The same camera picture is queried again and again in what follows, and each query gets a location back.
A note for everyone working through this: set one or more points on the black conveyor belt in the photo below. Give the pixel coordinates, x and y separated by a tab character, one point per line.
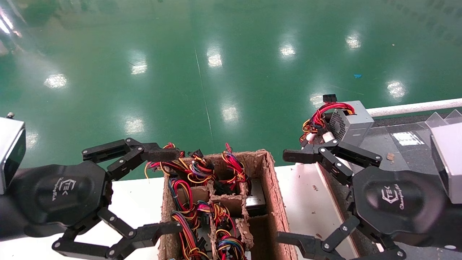
382	148

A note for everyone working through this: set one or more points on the brown cardboard chip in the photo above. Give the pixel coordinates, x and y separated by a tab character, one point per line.
390	156

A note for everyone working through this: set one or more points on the clear acrylic guide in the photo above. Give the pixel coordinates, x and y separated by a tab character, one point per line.
438	121

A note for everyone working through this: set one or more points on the brown cardboard divider box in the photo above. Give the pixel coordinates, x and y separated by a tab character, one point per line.
274	202

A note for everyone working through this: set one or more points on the gray left wrist camera box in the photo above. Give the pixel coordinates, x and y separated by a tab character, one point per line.
11	151

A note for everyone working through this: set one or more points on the gray wrist camera box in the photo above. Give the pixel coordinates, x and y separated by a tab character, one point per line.
451	162
11	151

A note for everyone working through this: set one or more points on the white conveyor end rail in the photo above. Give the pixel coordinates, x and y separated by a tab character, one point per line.
415	107

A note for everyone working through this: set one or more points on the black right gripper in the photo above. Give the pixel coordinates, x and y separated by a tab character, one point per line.
404	206

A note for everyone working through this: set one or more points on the white label sticker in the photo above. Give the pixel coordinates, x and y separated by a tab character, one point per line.
408	138

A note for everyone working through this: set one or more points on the gray right wrist camera box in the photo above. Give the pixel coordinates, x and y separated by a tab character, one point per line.
451	162

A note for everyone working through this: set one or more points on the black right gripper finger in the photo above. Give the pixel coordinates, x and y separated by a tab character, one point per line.
306	155

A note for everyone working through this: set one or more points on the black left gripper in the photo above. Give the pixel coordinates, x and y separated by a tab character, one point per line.
54	195

